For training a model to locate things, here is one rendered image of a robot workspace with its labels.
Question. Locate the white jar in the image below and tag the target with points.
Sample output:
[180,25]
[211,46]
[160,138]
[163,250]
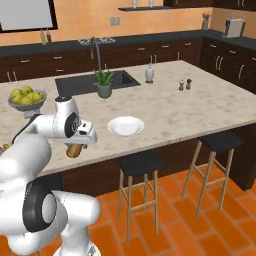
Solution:
[134,3]
[151,3]

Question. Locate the grey tap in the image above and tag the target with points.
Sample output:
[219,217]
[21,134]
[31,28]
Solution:
[97,53]

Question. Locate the grey pot with tools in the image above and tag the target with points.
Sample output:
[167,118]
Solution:
[205,23]

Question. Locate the small dark shaker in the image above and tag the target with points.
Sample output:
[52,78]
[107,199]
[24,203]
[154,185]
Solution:
[188,84]

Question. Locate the short dark wood cupboard run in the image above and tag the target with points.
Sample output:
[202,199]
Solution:
[230,63]

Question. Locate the white plate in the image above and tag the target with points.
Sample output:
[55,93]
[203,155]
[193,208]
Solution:
[125,126]

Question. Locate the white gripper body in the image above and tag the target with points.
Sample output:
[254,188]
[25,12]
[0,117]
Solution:
[87,137]

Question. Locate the long dark wood cupboard run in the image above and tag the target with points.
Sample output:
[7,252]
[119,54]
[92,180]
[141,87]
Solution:
[133,53]

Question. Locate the dark wood wall cupboards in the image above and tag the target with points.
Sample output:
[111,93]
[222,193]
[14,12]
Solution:
[216,3]

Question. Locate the brown bun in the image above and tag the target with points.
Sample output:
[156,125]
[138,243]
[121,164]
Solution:
[74,150]

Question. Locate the green bottle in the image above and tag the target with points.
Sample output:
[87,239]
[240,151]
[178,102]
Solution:
[43,37]

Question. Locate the white toaster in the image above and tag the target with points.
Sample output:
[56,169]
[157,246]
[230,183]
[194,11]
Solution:
[234,28]

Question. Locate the black-seat wooden stool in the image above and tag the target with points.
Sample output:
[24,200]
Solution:
[140,163]
[221,140]

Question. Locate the dark-framed window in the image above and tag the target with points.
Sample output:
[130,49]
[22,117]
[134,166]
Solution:
[26,13]

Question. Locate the dark wall shelf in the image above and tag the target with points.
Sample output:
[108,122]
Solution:
[145,8]

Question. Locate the dark wood island base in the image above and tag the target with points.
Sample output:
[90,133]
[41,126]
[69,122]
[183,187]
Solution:
[173,160]

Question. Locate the yellow lemon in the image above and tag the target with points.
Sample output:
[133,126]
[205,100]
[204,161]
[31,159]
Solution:
[15,93]
[27,90]
[25,100]
[37,97]
[16,99]

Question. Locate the green plant in grey pot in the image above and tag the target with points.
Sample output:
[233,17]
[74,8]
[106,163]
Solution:
[104,83]

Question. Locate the white soap dispenser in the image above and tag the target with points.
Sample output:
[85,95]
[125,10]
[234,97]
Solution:
[149,74]

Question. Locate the grey wall socket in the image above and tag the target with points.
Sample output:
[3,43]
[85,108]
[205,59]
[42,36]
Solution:
[115,21]

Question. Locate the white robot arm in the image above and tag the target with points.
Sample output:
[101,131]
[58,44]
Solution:
[20,173]

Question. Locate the grey fruit bowl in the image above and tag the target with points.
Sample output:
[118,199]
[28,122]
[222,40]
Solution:
[28,106]

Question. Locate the small pale-capped shaker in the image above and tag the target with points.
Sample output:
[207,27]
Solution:
[181,85]

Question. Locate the brown bottle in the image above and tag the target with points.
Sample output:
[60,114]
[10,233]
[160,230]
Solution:
[49,36]

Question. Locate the dark sink basin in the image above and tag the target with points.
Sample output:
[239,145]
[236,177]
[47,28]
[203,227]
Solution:
[80,84]

